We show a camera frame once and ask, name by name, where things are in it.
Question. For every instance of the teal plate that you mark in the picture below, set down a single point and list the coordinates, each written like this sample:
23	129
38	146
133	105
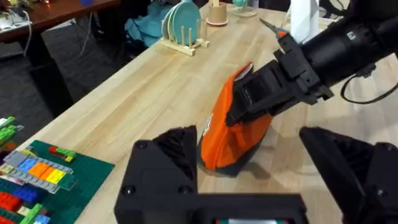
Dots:
186	18

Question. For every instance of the orange soft zip bag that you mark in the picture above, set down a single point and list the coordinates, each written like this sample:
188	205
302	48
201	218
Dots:
227	146

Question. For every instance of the clear glass dish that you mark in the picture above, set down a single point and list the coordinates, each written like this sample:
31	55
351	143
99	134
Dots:
244	11

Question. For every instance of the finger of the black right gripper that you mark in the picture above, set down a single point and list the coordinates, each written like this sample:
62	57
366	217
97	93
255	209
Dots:
258	110

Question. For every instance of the pale plate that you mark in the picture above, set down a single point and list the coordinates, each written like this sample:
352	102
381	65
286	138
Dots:
165	26

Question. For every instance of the teal cloth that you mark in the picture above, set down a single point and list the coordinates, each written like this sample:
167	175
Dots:
146	28

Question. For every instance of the brown wooden desk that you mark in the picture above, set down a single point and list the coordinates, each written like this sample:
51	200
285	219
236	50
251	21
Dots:
62	12

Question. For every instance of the heap of green toy blocks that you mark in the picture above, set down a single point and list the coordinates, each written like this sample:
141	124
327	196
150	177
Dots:
7	130

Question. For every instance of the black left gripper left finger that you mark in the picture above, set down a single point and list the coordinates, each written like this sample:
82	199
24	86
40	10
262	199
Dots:
158	174

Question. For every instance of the green board with toy blocks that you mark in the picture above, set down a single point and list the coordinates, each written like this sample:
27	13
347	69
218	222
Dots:
77	174

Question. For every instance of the beige cup stand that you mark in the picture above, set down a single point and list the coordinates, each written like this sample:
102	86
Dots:
217	14

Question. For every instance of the black upright wrist plate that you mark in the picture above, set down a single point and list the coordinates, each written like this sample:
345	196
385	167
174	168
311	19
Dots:
292	59

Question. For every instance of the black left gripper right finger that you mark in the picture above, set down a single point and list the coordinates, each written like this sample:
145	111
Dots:
360	177

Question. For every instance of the wooden peg rack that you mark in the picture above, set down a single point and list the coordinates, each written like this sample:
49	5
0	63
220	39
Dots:
186	48

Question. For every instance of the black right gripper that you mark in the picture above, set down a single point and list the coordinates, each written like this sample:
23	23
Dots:
342	49

